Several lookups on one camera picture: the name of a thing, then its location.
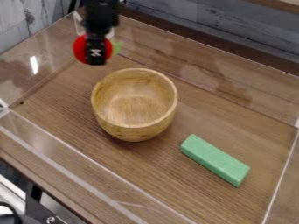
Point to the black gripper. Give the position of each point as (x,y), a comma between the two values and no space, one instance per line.
(101,18)

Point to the red plush tomato toy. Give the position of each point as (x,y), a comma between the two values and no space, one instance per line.
(79,46)

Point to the wooden bowl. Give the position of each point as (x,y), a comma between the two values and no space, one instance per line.
(133,103)

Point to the green rectangular block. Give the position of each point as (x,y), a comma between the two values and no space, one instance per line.
(217,161)

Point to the clear acrylic front barrier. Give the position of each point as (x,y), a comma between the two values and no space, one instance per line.
(87,187)

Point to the clear acrylic corner bracket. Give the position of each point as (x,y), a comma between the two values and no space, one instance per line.
(80,29)

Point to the black table leg bracket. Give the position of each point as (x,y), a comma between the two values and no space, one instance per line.
(44,209)

